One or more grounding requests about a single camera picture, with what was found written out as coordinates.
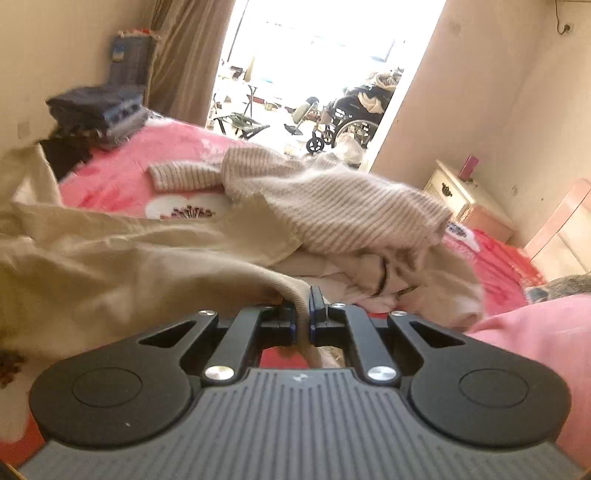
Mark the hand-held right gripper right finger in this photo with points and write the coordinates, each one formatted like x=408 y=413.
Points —
x=316 y=314

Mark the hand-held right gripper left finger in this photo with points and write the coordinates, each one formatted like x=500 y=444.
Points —
x=284 y=323

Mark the khaki pants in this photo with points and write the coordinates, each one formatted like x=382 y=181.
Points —
x=115 y=258

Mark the clothes pile on wheelchair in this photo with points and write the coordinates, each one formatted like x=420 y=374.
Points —
x=376 y=90

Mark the stack of folded clothes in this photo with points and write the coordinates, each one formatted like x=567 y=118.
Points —
x=92 y=110

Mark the checkered knit sweater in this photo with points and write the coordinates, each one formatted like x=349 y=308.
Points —
x=332 y=212

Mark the cream garment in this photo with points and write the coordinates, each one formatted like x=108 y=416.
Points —
x=448 y=290

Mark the clear plastic bag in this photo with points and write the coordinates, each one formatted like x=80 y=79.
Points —
x=348 y=147

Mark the white nightstand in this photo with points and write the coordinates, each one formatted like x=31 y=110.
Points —
x=455 y=194

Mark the black wheelchair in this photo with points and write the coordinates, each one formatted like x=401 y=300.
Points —
x=351 y=115

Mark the folding stool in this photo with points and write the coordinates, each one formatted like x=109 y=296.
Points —
x=242 y=122

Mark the small pink box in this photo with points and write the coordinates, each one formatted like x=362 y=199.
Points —
x=468 y=167

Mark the pink cloth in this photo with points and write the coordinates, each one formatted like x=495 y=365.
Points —
x=545 y=332

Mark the red floral blanket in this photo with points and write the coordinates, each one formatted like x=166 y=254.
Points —
x=115 y=166

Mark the grey patterned pillow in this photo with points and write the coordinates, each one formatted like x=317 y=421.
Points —
x=568 y=284

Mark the pink headboard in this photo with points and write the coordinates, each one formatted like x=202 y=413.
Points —
x=563 y=240

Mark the beige curtain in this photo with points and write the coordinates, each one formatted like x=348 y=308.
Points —
x=189 y=60

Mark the blue storage box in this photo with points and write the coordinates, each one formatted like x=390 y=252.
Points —
x=131 y=60

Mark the wall socket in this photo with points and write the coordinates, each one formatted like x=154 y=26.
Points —
x=567 y=27

